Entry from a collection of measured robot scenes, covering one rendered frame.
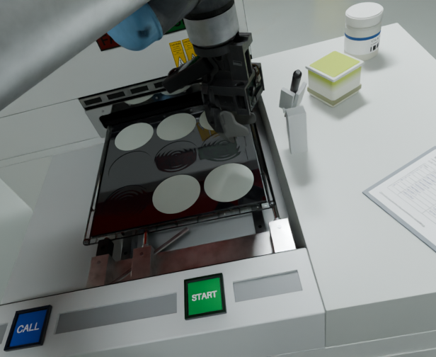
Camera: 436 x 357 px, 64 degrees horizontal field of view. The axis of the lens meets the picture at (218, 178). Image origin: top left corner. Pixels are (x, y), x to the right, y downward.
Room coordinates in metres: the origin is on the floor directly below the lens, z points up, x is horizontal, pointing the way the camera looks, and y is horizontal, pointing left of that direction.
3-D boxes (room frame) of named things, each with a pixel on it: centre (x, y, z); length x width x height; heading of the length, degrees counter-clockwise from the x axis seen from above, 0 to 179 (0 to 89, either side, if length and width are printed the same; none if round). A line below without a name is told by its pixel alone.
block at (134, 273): (0.34, 0.17, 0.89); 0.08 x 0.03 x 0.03; 171
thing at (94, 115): (0.80, 0.06, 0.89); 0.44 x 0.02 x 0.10; 81
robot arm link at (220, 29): (0.50, -0.06, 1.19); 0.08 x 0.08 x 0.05
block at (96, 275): (0.35, 0.25, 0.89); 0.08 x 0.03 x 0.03; 171
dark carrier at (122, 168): (0.59, 0.07, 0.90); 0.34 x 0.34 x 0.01; 81
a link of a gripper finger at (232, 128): (0.49, -0.06, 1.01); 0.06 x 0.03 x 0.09; 51
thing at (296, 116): (0.45, -0.15, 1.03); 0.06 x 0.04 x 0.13; 171
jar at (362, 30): (0.65, -0.38, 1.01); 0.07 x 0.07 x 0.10
